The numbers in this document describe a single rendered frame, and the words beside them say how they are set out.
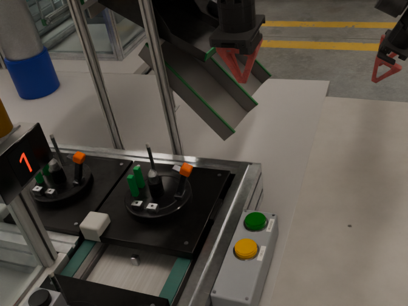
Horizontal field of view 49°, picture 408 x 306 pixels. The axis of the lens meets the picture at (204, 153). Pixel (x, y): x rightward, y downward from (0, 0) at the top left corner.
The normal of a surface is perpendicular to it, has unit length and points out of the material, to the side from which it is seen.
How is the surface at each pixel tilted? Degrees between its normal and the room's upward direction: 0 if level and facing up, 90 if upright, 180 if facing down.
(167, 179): 0
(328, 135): 0
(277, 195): 0
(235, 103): 45
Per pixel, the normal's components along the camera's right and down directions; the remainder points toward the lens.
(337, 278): -0.15, -0.80
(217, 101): 0.51, -0.43
